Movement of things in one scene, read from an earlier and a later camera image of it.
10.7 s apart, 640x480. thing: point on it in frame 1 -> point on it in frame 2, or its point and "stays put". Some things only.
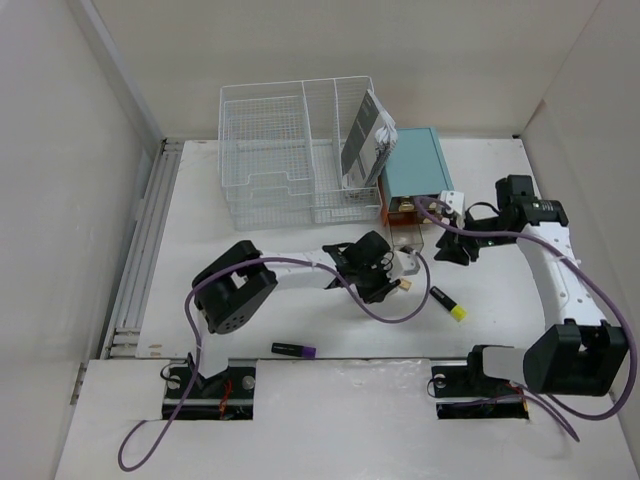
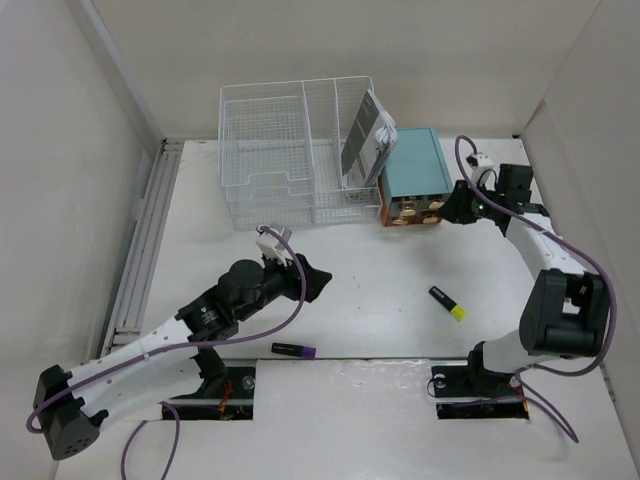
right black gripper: [452, 244] -> [455, 208]
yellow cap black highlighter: [457, 311] stays put
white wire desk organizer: [282, 146] stays put
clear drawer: [407, 235] -> [406, 217]
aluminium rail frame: [123, 337] stays put
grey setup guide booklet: [371, 141] stays put
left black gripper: [383, 287] -> [291, 275]
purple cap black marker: [294, 350] stays put
